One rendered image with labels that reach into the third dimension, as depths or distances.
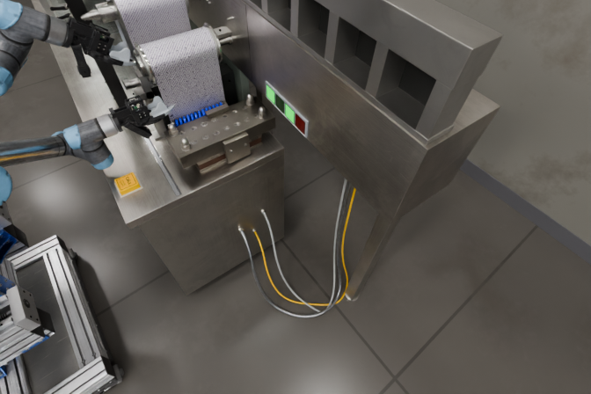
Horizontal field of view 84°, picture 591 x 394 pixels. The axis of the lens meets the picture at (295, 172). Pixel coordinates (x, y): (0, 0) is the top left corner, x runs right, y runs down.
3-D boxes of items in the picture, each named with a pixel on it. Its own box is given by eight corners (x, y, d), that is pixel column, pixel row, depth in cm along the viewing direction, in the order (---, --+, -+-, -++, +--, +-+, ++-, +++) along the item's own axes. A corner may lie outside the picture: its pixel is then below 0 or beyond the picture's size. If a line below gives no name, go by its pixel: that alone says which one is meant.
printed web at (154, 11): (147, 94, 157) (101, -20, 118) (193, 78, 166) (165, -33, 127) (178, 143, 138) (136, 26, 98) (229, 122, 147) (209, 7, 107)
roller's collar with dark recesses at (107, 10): (100, 18, 122) (92, 1, 117) (117, 15, 124) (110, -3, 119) (105, 26, 119) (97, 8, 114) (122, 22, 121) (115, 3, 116)
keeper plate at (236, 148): (226, 161, 132) (222, 142, 123) (248, 150, 136) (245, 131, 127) (229, 164, 131) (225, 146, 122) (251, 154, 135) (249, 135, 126)
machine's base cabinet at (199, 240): (81, 76, 312) (25, -23, 245) (149, 55, 336) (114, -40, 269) (189, 302, 185) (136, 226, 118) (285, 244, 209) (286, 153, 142)
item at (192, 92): (171, 122, 129) (156, 83, 115) (225, 101, 138) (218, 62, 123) (171, 123, 129) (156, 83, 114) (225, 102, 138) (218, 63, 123)
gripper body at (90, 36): (117, 40, 102) (72, 24, 92) (107, 64, 105) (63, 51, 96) (110, 29, 106) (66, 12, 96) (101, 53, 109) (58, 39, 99)
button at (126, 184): (116, 183, 125) (113, 179, 123) (134, 175, 127) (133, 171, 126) (121, 196, 121) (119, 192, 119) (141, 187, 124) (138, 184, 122)
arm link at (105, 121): (109, 142, 115) (103, 127, 119) (122, 136, 116) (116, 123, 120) (99, 126, 109) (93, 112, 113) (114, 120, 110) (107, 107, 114)
